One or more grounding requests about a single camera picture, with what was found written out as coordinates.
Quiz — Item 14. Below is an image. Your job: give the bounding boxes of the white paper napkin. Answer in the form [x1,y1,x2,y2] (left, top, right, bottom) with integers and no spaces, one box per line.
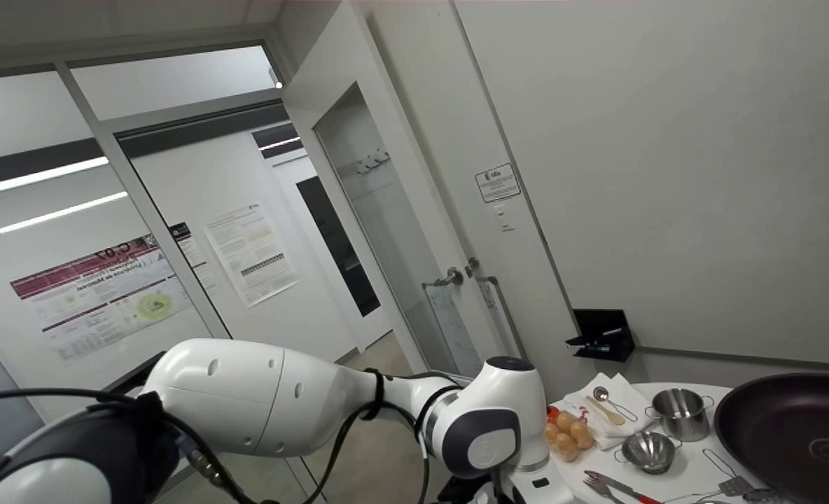
[556,372,656,454]

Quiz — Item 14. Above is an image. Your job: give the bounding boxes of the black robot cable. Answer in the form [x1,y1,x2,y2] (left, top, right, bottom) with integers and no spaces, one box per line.
[0,366,460,504]

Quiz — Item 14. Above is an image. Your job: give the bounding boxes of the white paper notice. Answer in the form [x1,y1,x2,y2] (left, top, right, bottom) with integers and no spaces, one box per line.
[201,201,303,310]

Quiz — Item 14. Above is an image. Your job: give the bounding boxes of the dark frying pan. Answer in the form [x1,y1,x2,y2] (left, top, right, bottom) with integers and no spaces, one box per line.
[712,372,829,504]

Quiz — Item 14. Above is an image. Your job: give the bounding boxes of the steel door handle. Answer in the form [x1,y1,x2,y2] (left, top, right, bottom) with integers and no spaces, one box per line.
[419,263,468,295]

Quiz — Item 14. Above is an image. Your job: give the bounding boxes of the small steel bowl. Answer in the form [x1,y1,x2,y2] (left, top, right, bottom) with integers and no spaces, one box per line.
[618,429,681,475]

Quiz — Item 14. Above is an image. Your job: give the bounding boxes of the white door with glass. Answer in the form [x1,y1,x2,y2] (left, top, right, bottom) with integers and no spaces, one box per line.
[282,0,541,394]

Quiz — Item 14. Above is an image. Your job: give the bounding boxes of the small steel pot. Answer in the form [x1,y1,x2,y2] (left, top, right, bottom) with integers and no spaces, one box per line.
[650,387,717,442]

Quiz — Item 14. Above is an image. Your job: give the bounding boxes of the small metal kitchen tool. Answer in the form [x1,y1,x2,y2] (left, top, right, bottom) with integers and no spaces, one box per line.
[700,446,761,502]

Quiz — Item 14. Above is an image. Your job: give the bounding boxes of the small steel spoon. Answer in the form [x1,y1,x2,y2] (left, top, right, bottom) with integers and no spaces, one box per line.
[590,383,637,426]

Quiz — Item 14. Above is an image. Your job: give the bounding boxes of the steel tongs with red grip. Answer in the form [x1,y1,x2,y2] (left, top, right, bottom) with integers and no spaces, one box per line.
[580,468,663,504]

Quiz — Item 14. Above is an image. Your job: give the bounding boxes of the small white wall sign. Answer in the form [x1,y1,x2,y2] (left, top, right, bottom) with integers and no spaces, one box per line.
[474,162,523,207]

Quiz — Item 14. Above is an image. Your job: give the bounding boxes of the poster with magenta header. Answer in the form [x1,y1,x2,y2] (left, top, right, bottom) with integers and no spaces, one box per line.
[9,233,194,361]

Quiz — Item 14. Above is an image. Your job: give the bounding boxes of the round white table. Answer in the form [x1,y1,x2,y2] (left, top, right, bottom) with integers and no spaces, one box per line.
[544,377,829,504]

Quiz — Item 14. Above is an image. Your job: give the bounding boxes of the black wall-mounted holder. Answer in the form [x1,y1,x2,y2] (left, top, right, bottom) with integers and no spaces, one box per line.
[566,307,637,363]

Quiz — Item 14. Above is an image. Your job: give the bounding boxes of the small wooden spoon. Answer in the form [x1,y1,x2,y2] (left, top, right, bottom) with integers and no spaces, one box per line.
[581,394,626,429]

